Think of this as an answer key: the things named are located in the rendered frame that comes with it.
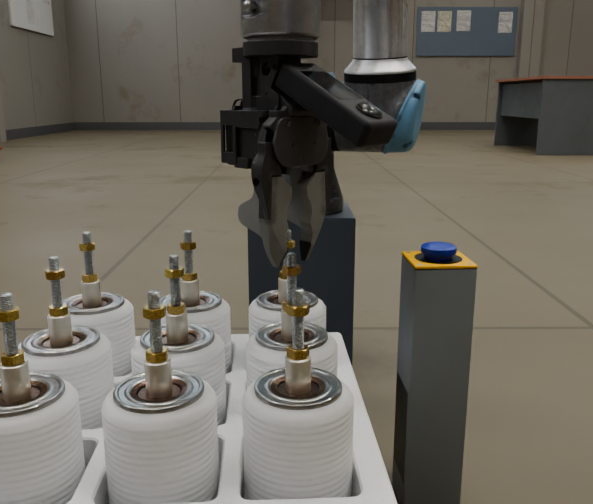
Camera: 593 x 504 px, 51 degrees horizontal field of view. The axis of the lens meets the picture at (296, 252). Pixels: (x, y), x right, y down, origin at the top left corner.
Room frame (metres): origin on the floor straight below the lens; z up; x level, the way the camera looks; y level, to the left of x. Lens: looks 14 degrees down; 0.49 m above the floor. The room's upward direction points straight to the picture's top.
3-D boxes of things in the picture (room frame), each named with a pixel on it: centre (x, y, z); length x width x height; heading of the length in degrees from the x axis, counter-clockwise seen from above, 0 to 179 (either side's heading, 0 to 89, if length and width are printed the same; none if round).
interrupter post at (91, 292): (0.71, 0.25, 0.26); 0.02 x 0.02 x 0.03
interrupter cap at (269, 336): (0.61, 0.00, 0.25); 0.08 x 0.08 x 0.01
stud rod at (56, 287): (0.59, 0.24, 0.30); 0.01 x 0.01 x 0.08
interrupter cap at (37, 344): (0.59, 0.24, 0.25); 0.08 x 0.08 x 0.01
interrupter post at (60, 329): (0.59, 0.24, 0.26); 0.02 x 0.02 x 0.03
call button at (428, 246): (0.69, -0.16, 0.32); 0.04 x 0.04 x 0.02
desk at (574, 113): (6.12, -2.43, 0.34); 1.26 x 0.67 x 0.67; 0
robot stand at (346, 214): (1.10, -0.01, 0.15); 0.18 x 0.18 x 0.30; 0
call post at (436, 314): (0.69, -0.16, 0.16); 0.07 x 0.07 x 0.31; 3
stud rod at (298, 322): (0.49, 0.00, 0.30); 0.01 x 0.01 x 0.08
